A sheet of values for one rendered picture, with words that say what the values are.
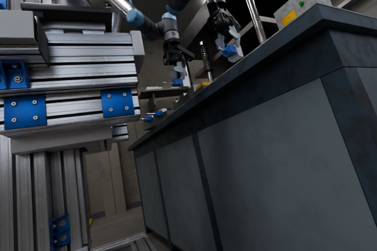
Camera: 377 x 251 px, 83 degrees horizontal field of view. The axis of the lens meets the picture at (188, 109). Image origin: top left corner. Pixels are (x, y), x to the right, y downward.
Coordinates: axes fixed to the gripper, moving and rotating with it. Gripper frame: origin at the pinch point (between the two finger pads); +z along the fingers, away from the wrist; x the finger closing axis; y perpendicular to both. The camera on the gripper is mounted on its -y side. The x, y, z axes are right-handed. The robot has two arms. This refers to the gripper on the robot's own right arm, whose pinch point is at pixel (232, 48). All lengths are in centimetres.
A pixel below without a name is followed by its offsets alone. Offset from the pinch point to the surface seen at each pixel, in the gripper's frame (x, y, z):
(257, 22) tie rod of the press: -14, -74, -48
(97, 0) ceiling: -217, -50, -216
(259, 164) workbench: 4.3, 11.7, 44.9
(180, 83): -29.3, 3.8, 3.1
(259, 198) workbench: 0, 11, 55
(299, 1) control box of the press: 15, -78, -46
